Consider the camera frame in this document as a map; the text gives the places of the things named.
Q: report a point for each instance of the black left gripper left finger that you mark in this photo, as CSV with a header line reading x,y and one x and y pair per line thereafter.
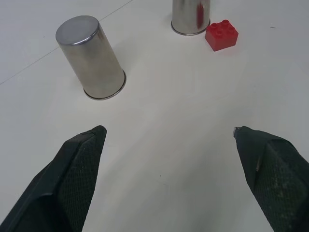
x,y
60,183

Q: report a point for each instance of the red toy building brick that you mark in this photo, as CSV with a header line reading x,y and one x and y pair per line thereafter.
x,y
221,35

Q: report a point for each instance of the stainless steel cup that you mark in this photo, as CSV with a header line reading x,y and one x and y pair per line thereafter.
x,y
190,15
90,59

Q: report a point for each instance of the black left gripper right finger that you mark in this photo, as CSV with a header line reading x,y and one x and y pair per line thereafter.
x,y
277,174

